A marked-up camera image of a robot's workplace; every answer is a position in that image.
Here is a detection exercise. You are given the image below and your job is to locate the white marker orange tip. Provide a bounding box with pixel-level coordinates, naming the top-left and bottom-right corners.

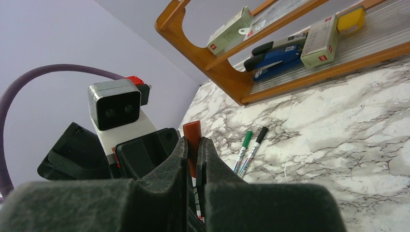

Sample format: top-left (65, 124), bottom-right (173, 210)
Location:
top-left (191, 177), bottom-right (205, 222)

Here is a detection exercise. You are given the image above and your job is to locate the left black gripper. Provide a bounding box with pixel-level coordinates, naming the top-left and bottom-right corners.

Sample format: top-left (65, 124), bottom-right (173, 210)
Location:
top-left (37, 122), bottom-right (179, 180)

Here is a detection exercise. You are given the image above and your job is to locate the green pen cap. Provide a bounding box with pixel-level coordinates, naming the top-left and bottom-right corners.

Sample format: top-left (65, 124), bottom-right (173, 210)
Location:
top-left (241, 130), bottom-right (253, 149)

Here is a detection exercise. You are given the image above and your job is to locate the green box upper shelf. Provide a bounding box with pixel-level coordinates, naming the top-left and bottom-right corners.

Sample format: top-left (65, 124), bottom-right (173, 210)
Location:
top-left (207, 6), bottom-right (253, 55)

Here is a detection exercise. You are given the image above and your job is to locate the white marker green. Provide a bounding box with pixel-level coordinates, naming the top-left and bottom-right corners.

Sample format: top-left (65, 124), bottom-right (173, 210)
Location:
top-left (233, 148), bottom-right (247, 174)

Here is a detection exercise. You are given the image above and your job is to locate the ruler set package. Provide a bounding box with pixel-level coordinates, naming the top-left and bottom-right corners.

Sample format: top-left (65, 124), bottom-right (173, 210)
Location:
top-left (243, 0), bottom-right (308, 41)

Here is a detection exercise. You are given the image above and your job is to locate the white marker black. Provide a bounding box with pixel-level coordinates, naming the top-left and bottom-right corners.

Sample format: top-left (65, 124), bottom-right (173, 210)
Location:
top-left (238, 142), bottom-right (260, 178)

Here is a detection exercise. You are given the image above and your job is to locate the green box shelf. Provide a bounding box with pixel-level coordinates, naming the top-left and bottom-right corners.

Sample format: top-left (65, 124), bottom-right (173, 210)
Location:
top-left (207, 6), bottom-right (253, 55)
top-left (301, 14), bottom-right (338, 69)

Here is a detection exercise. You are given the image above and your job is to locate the wooden shelf rack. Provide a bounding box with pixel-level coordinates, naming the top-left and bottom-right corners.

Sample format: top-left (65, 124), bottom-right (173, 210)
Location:
top-left (155, 0), bottom-right (410, 105)

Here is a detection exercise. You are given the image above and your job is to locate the blue stapler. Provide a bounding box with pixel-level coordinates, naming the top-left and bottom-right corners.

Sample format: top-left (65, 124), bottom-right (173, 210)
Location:
top-left (244, 32), bottom-right (308, 82)

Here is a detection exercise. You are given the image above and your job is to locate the green box lower shelf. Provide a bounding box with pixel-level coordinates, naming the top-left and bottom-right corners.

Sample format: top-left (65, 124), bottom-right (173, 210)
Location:
top-left (301, 14), bottom-right (338, 69)

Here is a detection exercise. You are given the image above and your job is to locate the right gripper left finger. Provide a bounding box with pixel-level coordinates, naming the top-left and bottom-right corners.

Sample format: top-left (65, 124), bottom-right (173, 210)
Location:
top-left (0, 138), bottom-right (188, 232)

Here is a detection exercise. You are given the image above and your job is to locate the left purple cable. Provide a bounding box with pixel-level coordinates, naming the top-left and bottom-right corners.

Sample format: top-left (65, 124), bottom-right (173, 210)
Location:
top-left (0, 63), bottom-right (126, 199)

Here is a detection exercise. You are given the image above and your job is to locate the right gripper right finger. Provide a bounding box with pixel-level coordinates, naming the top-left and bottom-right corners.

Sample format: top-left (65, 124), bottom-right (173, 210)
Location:
top-left (196, 137), bottom-right (346, 232)

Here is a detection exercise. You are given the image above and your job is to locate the yellow object on shelf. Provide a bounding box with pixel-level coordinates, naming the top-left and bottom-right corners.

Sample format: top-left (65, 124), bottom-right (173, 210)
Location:
top-left (337, 5), bottom-right (366, 35)

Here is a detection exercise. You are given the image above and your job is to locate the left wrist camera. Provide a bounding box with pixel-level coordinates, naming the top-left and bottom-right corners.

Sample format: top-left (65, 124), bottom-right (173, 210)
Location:
top-left (88, 78), bottom-right (157, 165)

